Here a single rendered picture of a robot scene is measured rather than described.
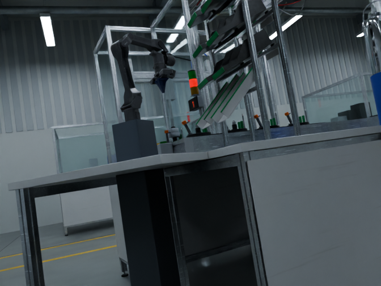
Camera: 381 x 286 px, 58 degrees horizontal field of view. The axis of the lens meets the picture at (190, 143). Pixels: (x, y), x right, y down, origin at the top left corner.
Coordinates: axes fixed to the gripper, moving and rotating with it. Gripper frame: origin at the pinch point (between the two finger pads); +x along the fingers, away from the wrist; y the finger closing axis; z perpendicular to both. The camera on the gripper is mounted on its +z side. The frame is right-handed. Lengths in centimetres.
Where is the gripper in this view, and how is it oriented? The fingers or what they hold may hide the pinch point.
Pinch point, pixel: (162, 86)
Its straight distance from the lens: 182.3
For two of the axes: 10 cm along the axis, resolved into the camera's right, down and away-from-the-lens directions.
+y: -4.3, 1.4, 8.9
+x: 1.6, 9.8, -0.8
